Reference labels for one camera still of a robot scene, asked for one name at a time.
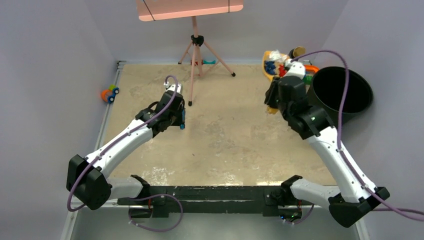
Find white paper scrap far right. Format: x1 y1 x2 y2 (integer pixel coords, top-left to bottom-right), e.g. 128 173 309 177
268 49 290 63

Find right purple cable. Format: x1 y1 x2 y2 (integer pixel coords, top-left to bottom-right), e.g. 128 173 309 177
291 50 424 226

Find black microphone stand gold head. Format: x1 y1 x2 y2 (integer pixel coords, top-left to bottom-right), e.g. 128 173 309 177
288 46 306 59

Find black trash bin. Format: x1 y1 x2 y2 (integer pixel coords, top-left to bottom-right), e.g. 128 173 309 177
307 66 374 127

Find yellow slotted scoop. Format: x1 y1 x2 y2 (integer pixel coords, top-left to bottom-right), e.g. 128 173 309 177
262 50 289 114

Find blue paper scrap under gripper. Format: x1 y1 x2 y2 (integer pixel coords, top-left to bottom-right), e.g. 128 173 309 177
264 60 276 76

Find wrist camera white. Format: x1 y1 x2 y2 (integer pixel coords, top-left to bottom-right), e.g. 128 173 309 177
283 58 306 80
163 82 183 94

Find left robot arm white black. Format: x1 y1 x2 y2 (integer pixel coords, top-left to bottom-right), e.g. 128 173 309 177
66 90 185 212

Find pink tripod stand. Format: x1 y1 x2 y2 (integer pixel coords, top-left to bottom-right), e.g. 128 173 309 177
177 16 236 107

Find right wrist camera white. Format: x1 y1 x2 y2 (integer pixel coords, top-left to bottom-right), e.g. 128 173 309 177
283 58 306 80

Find red paper scrap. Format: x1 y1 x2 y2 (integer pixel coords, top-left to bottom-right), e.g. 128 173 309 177
278 65 287 77

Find orange green toy car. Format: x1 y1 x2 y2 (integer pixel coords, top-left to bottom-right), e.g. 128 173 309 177
100 84 120 104

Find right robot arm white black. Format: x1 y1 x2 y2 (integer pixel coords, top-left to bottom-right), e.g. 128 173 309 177
264 76 390 228

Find pink light panel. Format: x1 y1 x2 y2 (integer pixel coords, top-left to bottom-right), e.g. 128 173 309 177
136 0 244 22

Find colourful block toy orange arch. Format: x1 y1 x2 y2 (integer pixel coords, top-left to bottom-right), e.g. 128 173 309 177
303 65 320 85

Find red teal toy behind tripod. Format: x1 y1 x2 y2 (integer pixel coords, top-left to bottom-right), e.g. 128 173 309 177
190 60 217 66

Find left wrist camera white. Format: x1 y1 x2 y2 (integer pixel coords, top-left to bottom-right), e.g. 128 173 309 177
163 82 183 94

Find blue hand brush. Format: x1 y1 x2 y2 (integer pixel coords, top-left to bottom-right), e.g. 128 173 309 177
180 108 186 130

